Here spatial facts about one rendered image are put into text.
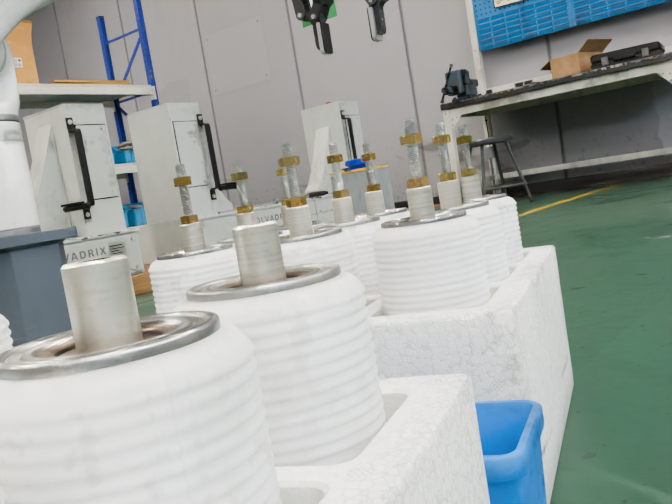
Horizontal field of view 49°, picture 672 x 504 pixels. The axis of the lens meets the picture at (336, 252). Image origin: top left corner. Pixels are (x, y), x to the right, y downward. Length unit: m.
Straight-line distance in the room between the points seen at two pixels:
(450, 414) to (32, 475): 0.20
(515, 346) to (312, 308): 0.29
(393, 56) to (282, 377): 6.27
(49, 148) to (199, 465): 3.02
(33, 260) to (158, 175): 2.42
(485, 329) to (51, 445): 0.41
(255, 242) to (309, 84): 6.75
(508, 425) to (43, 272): 0.82
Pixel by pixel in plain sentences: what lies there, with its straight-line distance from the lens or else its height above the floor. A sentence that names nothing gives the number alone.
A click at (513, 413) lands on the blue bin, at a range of 0.56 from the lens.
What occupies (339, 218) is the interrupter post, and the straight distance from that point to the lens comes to 0.80.
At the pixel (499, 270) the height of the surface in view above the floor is 0.19.
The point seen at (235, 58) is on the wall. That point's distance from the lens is 7.73.
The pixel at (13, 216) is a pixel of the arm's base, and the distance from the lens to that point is 1.21.
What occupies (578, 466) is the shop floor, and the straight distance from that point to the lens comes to 0.76.
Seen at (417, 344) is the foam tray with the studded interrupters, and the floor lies 0.16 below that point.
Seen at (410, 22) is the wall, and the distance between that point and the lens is 6.50.
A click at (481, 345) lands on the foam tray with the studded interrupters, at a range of 0.59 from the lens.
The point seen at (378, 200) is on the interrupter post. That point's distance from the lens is 0.91.
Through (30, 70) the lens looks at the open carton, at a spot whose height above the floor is 1.57.
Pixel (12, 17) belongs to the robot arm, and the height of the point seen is 0.61.
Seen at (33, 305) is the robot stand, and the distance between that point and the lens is 1.19.
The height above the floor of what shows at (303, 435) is 0.19.
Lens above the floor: 0.29
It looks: 5 degrees down
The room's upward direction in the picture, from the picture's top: 9 degrees counter-clockwise
